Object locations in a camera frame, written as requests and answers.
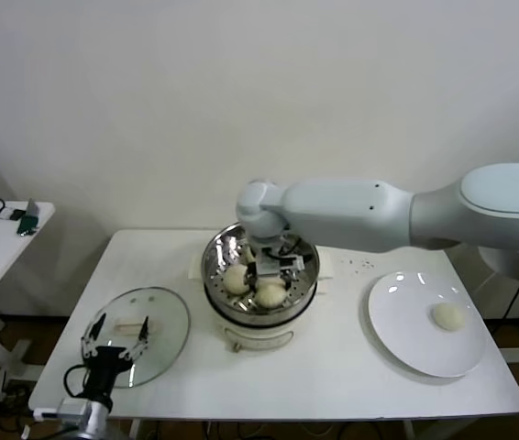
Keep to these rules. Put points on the green circuit board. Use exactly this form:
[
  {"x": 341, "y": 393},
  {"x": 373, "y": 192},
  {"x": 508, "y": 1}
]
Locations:
[{"x": 28, "y": 222}]

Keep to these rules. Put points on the stainless steel steamer basket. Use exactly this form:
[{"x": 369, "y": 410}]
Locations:
[{"x": 303, "y": 293}]

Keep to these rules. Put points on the white round plate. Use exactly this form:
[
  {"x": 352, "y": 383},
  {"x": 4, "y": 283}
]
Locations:
[{"x": 401, "y": 321}]

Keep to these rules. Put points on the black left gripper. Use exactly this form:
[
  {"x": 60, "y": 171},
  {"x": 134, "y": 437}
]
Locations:
[{"x": 103, "y": 362}]

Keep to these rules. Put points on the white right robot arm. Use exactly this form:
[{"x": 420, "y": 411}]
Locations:
[{"x": 356, "y": 215}]

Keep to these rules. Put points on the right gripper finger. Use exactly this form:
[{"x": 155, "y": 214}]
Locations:
[
  {"x": 290, "y": 278},
  {"x": 252, "y": 275}
]

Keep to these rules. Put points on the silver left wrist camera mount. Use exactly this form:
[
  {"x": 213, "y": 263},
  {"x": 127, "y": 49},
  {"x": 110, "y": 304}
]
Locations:
[{"x": 73, "y": 408}]

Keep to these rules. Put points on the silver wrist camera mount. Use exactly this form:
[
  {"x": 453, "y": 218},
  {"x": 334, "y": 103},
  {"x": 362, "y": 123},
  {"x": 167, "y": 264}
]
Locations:
[
  {"x": 271, "y": 267},
  {"x": 73, "y": 408}
]

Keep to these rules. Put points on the cream electric cooking pot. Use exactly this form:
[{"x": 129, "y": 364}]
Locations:
[{"x": 259, "y": 337}]

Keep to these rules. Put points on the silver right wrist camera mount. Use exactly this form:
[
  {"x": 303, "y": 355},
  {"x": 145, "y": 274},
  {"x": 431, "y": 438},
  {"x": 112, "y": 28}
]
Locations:
[{"x": 271, "y": 267}]

